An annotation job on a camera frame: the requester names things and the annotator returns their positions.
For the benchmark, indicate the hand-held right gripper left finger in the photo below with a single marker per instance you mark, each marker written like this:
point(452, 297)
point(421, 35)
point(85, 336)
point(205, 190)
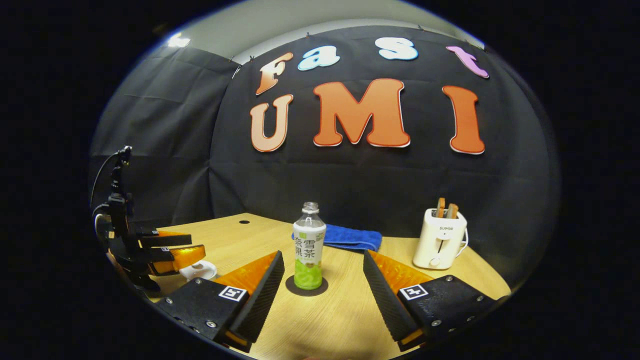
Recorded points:
point(262, 300)

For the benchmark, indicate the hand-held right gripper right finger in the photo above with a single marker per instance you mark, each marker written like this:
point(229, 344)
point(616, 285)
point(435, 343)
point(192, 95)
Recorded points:
point(385, 300)

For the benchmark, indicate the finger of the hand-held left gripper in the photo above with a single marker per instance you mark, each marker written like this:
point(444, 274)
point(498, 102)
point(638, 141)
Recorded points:
point(185, 256)
point(165, 241)

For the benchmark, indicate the white teacup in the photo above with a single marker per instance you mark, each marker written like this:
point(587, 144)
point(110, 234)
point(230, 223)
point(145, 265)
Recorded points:
point(205, 276)

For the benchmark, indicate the dark brown round coaster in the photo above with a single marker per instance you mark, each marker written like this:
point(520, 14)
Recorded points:
point(322, 289)

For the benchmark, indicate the clear water bottle green label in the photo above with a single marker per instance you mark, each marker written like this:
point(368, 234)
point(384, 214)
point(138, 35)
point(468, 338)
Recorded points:
point(309, 245)

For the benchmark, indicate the blue folded towel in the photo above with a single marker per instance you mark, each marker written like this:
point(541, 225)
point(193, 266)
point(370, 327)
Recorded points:
point(352, 237)

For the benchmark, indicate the white toaster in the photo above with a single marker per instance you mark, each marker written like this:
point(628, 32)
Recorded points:
point(440, 240)

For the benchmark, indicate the brown toast slice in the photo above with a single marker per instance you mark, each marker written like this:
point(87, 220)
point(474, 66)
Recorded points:
point(452, 210)
point(441, 207)

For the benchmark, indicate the ceiling light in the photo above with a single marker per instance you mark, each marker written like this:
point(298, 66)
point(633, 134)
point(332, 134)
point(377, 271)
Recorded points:
point(179, 40)

